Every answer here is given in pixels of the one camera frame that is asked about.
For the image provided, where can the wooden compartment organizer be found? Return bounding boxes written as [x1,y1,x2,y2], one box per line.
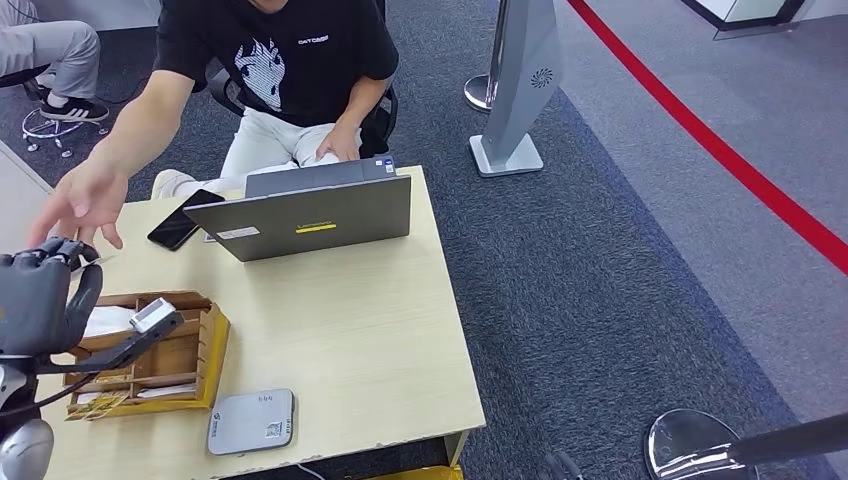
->
[64,291,217,409]

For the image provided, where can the yellow box under desk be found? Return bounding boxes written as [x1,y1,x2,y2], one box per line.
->
[364,465,465,480]

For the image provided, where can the person in black shirt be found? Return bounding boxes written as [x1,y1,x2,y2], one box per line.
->
[26,0,400,250]

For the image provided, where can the person's left hand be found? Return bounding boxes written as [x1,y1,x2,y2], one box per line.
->
[315,125,362,164]

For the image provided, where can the black office chair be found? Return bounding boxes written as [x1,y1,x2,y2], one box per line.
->
[205,59,399,160]

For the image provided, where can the black smartphone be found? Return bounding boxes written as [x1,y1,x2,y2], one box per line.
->
[146,189,227,252]

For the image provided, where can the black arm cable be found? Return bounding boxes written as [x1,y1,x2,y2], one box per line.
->
[0,370,101,419]

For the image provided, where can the grey laptop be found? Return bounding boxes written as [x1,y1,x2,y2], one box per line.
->
[183,155,413,263]

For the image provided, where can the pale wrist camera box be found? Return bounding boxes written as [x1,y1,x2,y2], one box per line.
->
[129,297,178,335]

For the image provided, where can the yellow cardboard box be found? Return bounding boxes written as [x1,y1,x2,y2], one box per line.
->
[66,304,231,421]

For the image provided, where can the white display counter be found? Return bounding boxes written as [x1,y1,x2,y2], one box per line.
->
[682,0,848,42]

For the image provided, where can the chrome base stool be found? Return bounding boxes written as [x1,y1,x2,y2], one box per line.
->
[0,64,111,158]

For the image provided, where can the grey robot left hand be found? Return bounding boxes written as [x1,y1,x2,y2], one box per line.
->
[0,237,105,359]

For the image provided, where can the chrome stanchion post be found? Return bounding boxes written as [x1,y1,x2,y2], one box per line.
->
[463,0,511,114]

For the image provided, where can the grey card reader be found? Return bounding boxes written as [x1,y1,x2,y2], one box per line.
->
[206,388,296,457]

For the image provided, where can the white partition panel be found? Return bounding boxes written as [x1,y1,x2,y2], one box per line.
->
[0,140,54,256]

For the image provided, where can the person in grey trousers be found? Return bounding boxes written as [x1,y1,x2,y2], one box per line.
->
[0,0,111,123]

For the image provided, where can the silver kiosk stand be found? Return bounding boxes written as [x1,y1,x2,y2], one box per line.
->
[468,0,564,179]

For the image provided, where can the yellow patterned card sleeves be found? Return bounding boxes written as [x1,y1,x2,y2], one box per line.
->
[64,389,134,422]

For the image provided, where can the person's right hand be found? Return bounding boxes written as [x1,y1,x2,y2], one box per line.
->
[26,158,130,252]

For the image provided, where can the red barrier belt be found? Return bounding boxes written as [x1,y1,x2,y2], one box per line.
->
[566,0,848,276]

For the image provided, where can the white card stack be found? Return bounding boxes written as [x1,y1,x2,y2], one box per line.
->
[82,304,140,339]

